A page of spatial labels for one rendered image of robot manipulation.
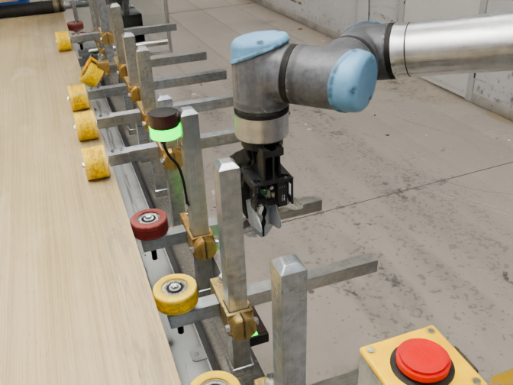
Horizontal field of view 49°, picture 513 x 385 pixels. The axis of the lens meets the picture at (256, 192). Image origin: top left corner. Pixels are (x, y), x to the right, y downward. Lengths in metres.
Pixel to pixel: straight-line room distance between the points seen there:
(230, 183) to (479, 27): 0.43
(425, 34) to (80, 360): 0.73
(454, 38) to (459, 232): 2.04
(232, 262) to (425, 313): 1.50
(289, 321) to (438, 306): 1.72
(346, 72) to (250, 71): 0.15
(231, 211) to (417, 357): 0.52
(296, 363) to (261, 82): 0.41
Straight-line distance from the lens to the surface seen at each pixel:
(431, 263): 2.63
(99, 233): 1.22
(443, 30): 0.90
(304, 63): 0.82
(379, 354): 0.46
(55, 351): 0.98
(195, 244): 1.21
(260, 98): 0.87
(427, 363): 0.45
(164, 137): 1.08
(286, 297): 0.70
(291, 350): 0.76
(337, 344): 2.19
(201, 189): 1.16
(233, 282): 0.99
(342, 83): 0.80
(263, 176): 0.91
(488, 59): 0.89
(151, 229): 1.20
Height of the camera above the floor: 1.55
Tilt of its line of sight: 30 degrees down
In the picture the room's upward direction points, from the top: 2 degrees counter-clockwise
